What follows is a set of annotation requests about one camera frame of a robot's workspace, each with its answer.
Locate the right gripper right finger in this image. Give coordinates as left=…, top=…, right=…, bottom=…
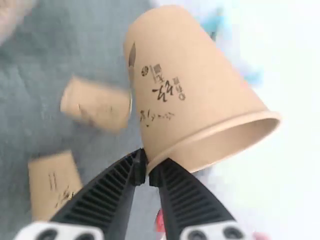
left=148, top=157, right=253, bottom=240

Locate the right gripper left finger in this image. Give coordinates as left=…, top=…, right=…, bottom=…
left=13, top=148, right=148, bottom=240

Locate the brown paper cup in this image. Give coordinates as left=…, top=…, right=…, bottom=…
left=27, top=149, right=84, bottom=222
left=59, top=75, right=133, bottom=131
left=122, top=4, right=282, bottom=176

